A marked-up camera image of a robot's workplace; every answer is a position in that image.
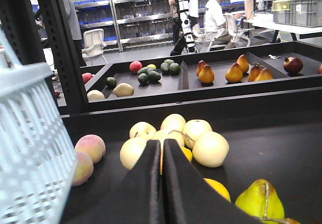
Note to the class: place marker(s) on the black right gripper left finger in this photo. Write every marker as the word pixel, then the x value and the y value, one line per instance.
pixel 113 196

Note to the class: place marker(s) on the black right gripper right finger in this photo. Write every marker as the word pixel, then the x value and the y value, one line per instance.
pixel 188 198

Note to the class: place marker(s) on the light blue plastic basket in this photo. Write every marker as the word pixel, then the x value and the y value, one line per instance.
pixel 38 160

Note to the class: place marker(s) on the yellow lemon near pears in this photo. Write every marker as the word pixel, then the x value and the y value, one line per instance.
pixel 187 152

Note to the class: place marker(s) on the pink peach front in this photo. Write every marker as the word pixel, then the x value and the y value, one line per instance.
pixel 84 169

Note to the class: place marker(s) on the pink peach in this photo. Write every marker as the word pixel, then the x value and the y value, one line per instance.
pixel 84 169
pixel 93 145

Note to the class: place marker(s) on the pink peach back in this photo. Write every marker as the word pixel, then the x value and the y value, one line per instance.
pixel 93 145

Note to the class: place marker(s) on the green pear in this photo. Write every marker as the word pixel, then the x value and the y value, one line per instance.
pixel 260 199

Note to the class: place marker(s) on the person in grey sweater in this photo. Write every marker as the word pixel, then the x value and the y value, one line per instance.
pixel 75 29

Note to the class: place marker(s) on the seated person white shirt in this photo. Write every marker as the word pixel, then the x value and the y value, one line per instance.
pixel 215 24

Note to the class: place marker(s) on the black upright shelf post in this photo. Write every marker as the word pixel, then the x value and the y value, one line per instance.
pixel 19 26

